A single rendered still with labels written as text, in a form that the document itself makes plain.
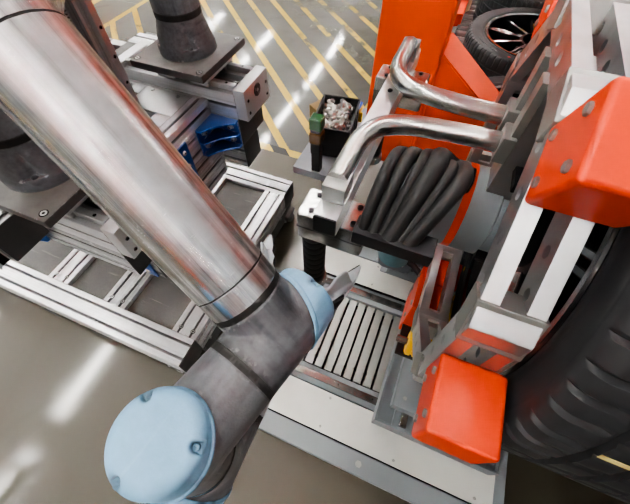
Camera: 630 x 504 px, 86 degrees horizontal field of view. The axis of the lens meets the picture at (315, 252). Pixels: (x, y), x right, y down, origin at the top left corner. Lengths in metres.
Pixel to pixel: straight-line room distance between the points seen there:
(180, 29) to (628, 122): 0.93
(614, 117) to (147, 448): 0.37
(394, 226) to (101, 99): 0.27
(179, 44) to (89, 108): 0.77
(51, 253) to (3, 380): 0.48
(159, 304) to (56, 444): 0.56
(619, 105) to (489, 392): 0.29
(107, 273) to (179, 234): 1.17
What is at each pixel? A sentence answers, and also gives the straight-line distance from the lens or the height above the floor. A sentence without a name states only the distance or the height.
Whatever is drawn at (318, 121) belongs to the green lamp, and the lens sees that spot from 1.06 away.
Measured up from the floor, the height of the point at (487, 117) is 1.00.
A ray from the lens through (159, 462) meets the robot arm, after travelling 0.29.
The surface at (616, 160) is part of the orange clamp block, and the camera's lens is 0.28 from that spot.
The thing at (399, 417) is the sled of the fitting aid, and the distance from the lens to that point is 1.14.
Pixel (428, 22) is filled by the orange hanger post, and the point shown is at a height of 0.93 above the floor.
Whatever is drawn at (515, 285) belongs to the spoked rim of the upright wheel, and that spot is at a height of 0.80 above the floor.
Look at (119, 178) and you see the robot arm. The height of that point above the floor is 1.11.
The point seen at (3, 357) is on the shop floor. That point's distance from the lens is 1.77.
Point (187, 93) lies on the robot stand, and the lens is 1.11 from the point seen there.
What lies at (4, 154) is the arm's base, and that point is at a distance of 0.79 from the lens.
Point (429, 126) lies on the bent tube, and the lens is 0.47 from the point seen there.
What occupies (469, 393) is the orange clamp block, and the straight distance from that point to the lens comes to 0.43.
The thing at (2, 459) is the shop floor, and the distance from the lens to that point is 1.63.
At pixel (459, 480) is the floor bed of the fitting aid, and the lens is 1.27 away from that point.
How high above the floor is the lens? 1.27
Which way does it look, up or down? 57 degrees down
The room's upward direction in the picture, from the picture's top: straight up
